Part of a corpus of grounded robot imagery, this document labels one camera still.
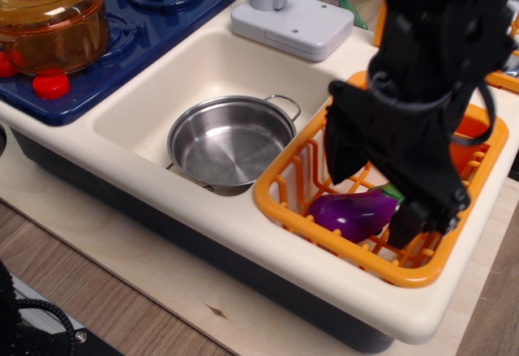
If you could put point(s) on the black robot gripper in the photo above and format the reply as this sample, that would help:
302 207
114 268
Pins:
409 142

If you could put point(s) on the purple toy eggplant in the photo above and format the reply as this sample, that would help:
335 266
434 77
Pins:
357 216

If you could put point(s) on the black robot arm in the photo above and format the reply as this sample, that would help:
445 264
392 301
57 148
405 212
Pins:
434 54

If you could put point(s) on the stainless steel pan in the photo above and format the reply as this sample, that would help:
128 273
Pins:
226 143

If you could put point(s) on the orange dish drying rack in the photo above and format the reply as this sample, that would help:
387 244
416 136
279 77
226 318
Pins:
299 176

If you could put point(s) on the green toy chili pepper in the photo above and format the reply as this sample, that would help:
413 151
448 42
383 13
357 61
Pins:
358 20

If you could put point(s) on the cream toy kitchen sink unit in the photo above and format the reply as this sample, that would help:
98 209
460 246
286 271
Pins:
119 150

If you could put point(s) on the grey toy faucet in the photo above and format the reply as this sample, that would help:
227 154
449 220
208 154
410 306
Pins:
308 29

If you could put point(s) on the orange grid basket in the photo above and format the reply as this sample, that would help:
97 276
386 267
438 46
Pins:
497 79

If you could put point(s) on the light wooden board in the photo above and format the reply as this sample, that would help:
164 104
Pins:
145 296

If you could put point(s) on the navy blue toy stovetop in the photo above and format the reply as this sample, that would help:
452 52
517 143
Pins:
141 31

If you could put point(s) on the red stove knob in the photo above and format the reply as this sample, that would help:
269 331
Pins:
51 87
7 69

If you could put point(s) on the amber transparent lidded pot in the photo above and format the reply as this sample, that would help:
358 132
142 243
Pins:
52 37

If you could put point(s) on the red stove knob left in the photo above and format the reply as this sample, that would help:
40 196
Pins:
7 69

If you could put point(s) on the black metal base plate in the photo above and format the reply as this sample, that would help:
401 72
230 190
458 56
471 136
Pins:
86 343

